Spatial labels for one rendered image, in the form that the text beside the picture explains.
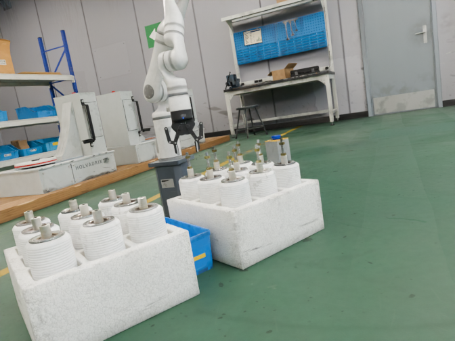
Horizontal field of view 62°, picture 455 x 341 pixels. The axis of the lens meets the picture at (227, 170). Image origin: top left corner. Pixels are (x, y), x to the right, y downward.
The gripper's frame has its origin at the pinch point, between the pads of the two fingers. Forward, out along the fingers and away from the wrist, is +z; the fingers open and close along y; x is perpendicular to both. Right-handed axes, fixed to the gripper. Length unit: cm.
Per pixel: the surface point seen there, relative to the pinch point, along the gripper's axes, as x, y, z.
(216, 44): 533, 133, -119
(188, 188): -4.8, -2.3, 12.9
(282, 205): -23.6, 24.4, 20.2
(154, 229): -40.4, -15.6, 14.3
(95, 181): 184, -60, 31
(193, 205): -13.7, -2.2, 17.0
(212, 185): -16.0, 4.7, 11.3
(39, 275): -50, -41, 17
